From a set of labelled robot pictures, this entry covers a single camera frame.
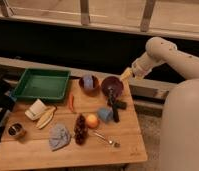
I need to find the dark red bowl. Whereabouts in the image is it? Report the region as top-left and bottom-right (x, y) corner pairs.
(101, 76), (124, 97)

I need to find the yellow banana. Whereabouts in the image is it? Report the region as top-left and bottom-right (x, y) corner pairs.
(36, 106), (56, 129)

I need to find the blue sponge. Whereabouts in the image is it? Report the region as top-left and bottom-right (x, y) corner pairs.
(83, 75), (94, 90)

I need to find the dark grape bunch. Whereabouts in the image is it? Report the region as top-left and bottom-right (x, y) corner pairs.
(74, 114), (88, 145)

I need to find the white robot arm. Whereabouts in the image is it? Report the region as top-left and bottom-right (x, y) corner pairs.
(120, 37), (199, 171)

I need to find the green plastic tray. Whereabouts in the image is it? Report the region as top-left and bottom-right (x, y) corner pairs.
(13, 68), (70, 102)

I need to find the small metal tin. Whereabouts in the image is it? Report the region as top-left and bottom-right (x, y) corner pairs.
(8, 123), (26, 139)

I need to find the red chili pepper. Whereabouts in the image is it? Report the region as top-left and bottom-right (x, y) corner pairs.
(68, 94), (75, 113)

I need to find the silver fork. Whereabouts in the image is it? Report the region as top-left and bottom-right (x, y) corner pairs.
(92, 131), (120, 148)

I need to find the blue crumpled cloth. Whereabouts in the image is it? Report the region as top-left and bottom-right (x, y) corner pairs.
(49, 124), (71, 151)

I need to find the blue cup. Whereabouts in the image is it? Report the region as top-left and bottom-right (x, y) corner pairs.
(97, 108), (113, 123)

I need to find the orange apple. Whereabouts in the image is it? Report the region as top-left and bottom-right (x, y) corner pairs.
(86, 114), (99, 129)

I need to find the brown bowl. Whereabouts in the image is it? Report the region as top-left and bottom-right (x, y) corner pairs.
(79, 75), (99, 96)

